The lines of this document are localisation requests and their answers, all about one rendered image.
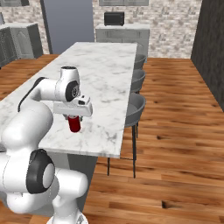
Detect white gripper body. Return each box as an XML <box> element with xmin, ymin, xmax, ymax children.
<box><xmin>52</xmin><ymin>100</ymin><xmax>94</xmax><ymax>118</ymax></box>

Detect red soda can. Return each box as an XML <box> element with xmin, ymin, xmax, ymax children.
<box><xmin>67</xmin><ymin>115</ymin><xmax>81</xmax><ymax>133</ymax></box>

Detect grey bar stool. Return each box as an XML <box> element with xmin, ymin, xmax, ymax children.
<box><xmin>106</xmin><ymin>92</ymin><xmax>147</xmax><ymax>179</ymax></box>
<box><xmin>129</xmin><ymin>68</ymin><xmax>147</xmax><ymax>95</ymax></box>
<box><xmin>134</xmin><ymin>52</ymin><xmax>148</xmax><ymax>71</ymax></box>

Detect grey corner cabinet run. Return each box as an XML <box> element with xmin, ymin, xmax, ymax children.
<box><xmin>0</xmin><ymin>22</ymin><xmax>45</xmax><ymax>68</ymax></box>

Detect grey refrigerator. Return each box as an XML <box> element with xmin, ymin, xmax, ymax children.
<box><xmin>39</xmin><ymin>0</ymin><xmax>96</xmax><ymax>55</ymax></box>

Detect grey base cabinet run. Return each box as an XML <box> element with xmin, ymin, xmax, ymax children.
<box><xmin>94</xmin><ymin>23</ymin><xmax>151</xmax><ymax>64</ymax></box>

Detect black microwave oven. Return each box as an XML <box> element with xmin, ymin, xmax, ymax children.
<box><xmin>103</xmin><ymin>10</ymin><xmax>125</xmax><ymax>27</ymax></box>

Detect dark tall cabinet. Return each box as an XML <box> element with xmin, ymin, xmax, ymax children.
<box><xmin>190</xmin><ymin>0</ymin><xmax>224</xmax><ymax>112</ymax></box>

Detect grey wall cabinets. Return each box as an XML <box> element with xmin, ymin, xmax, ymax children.
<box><xmin>98</xmin><ymin>0</ymin><xmax>150</xmax><ymax>7</ymax></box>

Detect grey wall cabinet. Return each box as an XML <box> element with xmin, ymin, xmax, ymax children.
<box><xmin>0</xmin><ymin>0</ymin><xmax>31</xmax><ymax>8</ymax></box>

